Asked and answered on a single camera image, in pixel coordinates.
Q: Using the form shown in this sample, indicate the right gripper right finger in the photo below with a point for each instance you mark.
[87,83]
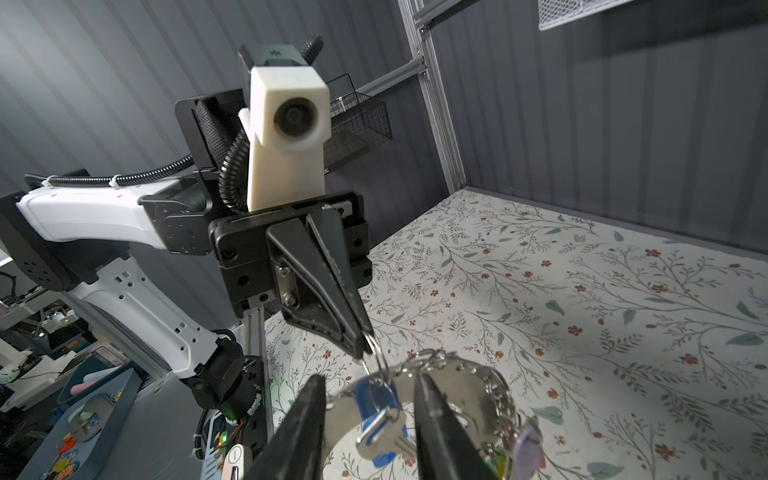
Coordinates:
[444,450]

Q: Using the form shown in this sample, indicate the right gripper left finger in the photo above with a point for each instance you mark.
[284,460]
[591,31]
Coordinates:
[296,449]

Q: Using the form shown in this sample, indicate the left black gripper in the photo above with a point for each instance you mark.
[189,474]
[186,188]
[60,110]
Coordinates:
[308,257]

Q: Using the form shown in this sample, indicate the large keyring with coloured keys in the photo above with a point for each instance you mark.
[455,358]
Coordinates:
[480,399]

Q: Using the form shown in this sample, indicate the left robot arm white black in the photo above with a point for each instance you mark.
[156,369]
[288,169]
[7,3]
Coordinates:
[73,234]

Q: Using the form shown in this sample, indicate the black wire mesh basket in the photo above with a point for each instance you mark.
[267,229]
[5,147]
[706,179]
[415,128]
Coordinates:
[359,123]

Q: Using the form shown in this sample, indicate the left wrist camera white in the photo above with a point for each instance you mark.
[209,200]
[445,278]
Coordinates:
[287,120]

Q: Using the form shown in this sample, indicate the white wire mesh basket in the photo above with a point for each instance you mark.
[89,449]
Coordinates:
[554,13]

